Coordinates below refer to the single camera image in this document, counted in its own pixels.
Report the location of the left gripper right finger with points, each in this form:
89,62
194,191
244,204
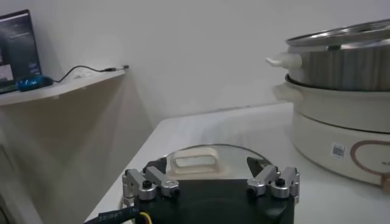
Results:
268,179

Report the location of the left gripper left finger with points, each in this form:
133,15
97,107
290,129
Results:
152,179

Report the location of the steel perforated steamer basket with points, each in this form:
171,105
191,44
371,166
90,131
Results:
344,70

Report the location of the cream electric cooker pot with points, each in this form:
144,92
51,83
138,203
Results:
320,143

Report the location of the white usb adapter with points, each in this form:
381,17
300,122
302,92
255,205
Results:
122,67

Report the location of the white side table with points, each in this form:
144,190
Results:
61,89

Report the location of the blue computer mouse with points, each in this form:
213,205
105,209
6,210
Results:
33,83

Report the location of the dark laptop screen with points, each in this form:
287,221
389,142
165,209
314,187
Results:
18,45

